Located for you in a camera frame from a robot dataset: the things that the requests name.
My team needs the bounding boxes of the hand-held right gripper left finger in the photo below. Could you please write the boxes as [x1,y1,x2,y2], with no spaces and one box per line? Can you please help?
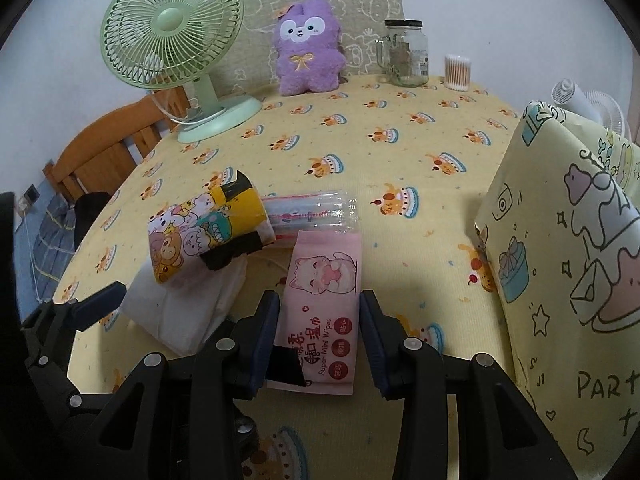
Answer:
[100,290,281,480]

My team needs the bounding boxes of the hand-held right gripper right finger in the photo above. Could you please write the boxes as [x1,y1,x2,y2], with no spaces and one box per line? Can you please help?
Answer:
[360,290,566,480]

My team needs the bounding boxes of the wooden chair back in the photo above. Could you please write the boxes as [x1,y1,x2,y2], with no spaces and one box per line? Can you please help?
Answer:
[150,86,200,131]

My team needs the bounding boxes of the yellow printed tablecloth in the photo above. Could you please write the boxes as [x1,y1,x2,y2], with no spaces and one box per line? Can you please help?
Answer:
[50,75,531,480]

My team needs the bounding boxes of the wooden bed headboard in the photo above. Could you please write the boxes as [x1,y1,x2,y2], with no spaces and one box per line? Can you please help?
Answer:
[42,92,191,201]

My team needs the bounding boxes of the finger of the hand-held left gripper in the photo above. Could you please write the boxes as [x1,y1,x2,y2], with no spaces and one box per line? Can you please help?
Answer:
[22,282,128,346]
[25,335,106,441]

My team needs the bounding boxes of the purple plush toy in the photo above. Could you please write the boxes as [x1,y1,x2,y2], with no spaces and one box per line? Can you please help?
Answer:
[272,0,348,97]

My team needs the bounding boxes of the yellow printed storage box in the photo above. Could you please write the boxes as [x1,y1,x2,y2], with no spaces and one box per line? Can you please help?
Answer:
[472,100,640,480]

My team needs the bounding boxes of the cartoon printed tissue pack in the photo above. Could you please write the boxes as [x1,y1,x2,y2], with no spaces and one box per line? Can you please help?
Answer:
[147,170,273,286]

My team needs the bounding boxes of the blue plaid bedding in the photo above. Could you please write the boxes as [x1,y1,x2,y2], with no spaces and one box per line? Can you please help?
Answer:
[14,195,81,306]

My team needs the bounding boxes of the pink wet wipes pack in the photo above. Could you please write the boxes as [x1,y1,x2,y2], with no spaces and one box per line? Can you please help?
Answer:
[265,230,363,397]

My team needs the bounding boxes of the clear pink striped packet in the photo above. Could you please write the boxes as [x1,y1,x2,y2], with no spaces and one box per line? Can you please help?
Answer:
[260,187,361,247]

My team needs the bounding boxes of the green desk fan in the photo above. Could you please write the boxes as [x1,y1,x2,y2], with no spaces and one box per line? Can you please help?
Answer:
[101,0,263,144]

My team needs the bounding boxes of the glass jar with dark lid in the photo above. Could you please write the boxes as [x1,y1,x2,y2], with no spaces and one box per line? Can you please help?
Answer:
[376,19,431,87]

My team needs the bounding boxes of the white tissue pack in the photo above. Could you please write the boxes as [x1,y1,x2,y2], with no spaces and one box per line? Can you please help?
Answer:
[120,255,251,357]

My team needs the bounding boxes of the white standing fan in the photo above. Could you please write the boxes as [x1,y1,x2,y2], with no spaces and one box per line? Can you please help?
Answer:
[550,78,633,136]

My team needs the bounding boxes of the cotton swab container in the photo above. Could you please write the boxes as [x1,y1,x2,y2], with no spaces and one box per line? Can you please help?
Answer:
[444,54,472,92]

